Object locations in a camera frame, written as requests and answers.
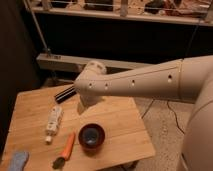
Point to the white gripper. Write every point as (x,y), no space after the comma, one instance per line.
(86,102)

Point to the blue ceramic cup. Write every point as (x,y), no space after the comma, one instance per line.
(90,136)

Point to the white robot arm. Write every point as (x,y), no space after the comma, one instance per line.
(186,80)

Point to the brown ceramic bowl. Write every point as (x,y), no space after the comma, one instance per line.
(101,137)

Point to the black rectangular object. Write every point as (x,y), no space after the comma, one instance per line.
(64,95)

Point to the white tube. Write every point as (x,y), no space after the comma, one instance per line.
(53,123)

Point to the metal rod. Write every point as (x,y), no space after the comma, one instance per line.
(45,47)

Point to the blue sponge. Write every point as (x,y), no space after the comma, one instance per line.
(18,161)

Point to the wooden shelf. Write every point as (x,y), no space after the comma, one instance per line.
(120,13)

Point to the orange handled brush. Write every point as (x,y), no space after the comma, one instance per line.
(65,155)

